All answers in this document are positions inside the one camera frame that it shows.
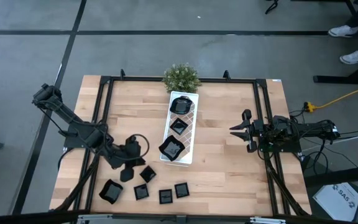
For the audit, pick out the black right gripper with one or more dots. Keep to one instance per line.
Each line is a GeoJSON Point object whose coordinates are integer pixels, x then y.
{"type": "Point", "coordinates": [256, 129]}

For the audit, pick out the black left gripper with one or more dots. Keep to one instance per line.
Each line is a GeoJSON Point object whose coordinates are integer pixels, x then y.
{"type": "Point", "coordinates": [124, 154]}

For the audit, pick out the black small square plate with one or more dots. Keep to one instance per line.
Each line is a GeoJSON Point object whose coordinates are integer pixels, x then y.
{"type": "Point", "coordinates": [179, 126]}
{"type": "Point", "coordinates": [141, 191]}
{"type": "Point", "coordinates": [165, 196]}
{"type": "Point", "coordinates": [181, 190]}
{"type": "Point", "coordinates": [148, 174]}

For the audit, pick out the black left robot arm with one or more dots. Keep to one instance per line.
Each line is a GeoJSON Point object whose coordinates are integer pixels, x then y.
{"type": "Point", "coordinates": [73, 124]}

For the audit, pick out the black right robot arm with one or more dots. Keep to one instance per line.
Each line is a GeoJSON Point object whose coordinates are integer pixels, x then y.
{"type": "Point", "coordinates": [315, 129]}

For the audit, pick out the white lattice shelf rack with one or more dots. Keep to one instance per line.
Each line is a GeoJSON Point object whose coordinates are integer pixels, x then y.
{"type": "Point", "coordinates": [192, 140]}

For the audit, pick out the small green potted plant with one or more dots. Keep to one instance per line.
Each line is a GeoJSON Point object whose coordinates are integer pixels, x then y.
{"type": "Point", "coordinates": [182, 79]}

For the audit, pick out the person's white sneakers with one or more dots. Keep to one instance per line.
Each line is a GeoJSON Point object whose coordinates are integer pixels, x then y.
{"type": "Point", "coordinates": [337, 79]}

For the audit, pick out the white printed paper sheet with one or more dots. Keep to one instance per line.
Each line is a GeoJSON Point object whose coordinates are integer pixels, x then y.
{"type": "Point", "coordinates": [337, 202]}

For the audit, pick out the person's foot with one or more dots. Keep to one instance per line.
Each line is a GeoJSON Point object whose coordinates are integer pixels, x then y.
{"type": "Point", "coordinates": [343, 31]}
{"type": "Point", "coordinates": [353, 58]}

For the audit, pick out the black horizontal beam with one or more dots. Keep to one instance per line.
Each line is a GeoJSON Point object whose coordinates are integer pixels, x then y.
{"type": "Point", "coordinates": [17, 217]}

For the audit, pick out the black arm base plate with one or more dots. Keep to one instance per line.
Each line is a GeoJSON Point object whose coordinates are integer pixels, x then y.
{"type": "Point", "coordinates": [291, 148]}
{"type": "Point", "coordinates": [70, 144]}

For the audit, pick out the silver metal bracket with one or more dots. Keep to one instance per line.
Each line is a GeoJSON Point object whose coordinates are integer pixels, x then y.
{"type": "Point", "coordinates": [95, 217]}
{"type": "Point", "coordinates": [266, 220]}

